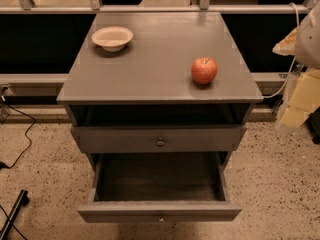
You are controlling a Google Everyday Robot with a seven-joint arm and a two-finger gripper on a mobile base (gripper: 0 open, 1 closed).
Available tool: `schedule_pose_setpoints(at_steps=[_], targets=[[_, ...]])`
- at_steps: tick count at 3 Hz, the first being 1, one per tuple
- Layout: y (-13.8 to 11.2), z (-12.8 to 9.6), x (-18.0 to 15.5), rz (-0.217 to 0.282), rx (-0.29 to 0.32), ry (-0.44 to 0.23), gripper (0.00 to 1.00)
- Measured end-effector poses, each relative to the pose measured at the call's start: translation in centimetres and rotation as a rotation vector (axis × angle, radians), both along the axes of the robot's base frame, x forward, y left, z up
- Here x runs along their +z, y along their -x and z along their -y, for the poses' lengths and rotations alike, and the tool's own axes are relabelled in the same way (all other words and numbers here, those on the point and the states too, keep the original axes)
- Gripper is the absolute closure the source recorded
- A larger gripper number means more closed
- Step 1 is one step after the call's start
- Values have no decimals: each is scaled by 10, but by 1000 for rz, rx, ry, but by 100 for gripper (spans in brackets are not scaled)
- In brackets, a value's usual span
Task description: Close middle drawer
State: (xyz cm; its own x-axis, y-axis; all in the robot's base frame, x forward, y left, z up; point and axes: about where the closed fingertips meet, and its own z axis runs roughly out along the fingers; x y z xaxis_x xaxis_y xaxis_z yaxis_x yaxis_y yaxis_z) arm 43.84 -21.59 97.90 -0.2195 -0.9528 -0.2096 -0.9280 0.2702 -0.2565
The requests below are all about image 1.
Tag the grey top drawer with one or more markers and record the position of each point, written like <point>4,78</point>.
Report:
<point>158,139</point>

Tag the white paper bowl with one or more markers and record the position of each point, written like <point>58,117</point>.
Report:
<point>112,39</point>

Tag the grey wooden drawer cabinet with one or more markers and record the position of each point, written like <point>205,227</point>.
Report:
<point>149,83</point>

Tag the black metal bar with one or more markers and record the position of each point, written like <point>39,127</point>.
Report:
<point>21,201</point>

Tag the grey drawer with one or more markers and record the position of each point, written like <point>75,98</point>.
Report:
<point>158,139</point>
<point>165,187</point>

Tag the red apple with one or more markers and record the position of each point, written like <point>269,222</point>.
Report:
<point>204,70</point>

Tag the metal railing frame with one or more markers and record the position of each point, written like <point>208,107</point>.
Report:
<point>160,4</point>

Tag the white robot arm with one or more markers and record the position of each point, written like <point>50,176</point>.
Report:
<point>303,42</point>

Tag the padded gripper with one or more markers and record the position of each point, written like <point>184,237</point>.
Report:
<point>309,42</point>

